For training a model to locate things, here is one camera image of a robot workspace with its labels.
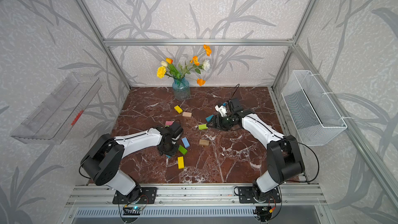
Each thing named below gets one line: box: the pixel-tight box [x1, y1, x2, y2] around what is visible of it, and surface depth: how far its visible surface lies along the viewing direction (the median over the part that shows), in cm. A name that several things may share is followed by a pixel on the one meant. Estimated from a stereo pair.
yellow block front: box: [177, 156, 185, 170], surface depth 85 cm
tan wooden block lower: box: [199, 138, 210, 147], surface depth 93 cm
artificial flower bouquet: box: [156, 44, 212, 87], surface depth 98 cm
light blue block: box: [181, 136, 191, 148], surface depth 93 cm
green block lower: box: [178, 144, 189, 156], surface depth 89 cm
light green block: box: [198, 123, 209, 131], surface depth 100 cm
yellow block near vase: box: [173, 104, 183, 114], surface depth 110 cm
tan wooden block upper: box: [182, 111, 193, 118], surface depth 107 cm
